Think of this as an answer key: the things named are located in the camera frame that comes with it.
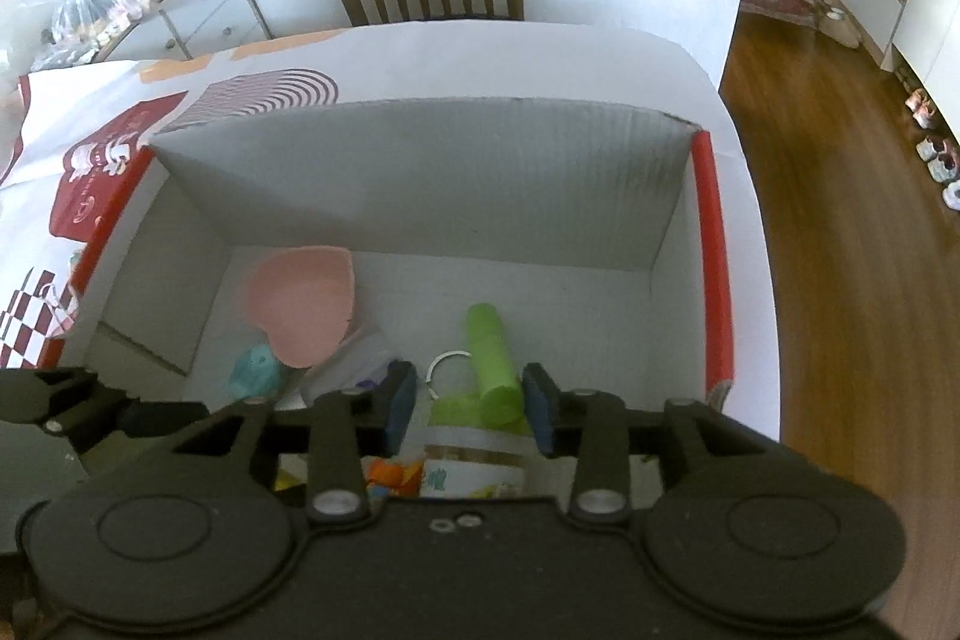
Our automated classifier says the teal pencil sharpener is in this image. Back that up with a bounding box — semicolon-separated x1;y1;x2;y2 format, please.
229;344;286;402

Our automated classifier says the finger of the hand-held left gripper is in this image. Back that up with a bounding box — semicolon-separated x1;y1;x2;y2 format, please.
0;368;215;453

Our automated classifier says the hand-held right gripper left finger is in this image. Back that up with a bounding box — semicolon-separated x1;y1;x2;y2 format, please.
150;361;418;525

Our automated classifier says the green highlighter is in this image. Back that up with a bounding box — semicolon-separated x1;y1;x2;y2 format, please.
463;302;524;429

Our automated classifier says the red cardboard box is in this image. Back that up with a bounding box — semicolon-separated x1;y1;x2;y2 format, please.
45;96;740;513

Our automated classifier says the jar with green lid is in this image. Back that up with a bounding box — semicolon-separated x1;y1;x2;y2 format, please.
418;394;526;500

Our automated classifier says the clear plastic bag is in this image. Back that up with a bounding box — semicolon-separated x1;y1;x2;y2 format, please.
19;0;155;71

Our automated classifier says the clear container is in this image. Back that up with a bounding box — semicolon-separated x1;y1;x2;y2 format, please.
300;329;395;408

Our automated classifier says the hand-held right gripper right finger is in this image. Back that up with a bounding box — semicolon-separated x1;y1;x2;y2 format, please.
523;362;781;525

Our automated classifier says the blue and white keychain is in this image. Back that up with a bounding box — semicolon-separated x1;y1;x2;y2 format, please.
426;349;473;397

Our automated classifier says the pink heart-shaped bowl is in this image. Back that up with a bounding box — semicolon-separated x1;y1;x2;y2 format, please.
238;246;357;369

